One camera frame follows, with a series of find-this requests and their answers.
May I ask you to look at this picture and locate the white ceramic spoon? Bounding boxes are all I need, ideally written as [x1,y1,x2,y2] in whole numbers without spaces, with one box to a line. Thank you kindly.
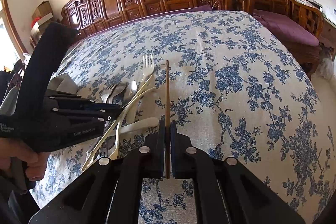
[120,117,159,134]
[86,86,157,162]

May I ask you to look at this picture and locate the dark wooden chopstick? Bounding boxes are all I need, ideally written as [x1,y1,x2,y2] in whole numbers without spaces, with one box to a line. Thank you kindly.
[165,60,170,179]

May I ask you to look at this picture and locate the white plastic fork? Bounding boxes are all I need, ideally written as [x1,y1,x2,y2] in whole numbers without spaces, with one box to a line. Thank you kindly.
[81,54,154,172]

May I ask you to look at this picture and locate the metal spoon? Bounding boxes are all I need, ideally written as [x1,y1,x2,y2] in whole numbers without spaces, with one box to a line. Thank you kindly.
[115,80,137,107]

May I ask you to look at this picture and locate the person's left hand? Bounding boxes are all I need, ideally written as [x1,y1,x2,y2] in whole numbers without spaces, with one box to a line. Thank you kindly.
[1,138,50,181]

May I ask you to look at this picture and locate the metal rectangular tray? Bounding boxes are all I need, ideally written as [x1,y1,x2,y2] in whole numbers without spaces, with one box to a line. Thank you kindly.
[1,73,79,115]

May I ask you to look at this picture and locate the stacked cardboard boxes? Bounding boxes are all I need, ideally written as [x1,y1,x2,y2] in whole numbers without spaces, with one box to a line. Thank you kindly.
[30,1,54,47]

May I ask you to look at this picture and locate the blue floral tablecloth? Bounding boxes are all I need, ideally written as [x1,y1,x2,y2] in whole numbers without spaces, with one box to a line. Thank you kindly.
[30,9,334,224]

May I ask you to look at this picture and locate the purple armchair cushion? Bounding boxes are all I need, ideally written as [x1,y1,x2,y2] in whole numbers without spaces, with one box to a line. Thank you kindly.
[253,10,319,47]

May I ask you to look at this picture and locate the purple sofa cushion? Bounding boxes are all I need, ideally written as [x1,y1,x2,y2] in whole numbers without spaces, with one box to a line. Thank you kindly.
[73,5,213,43]

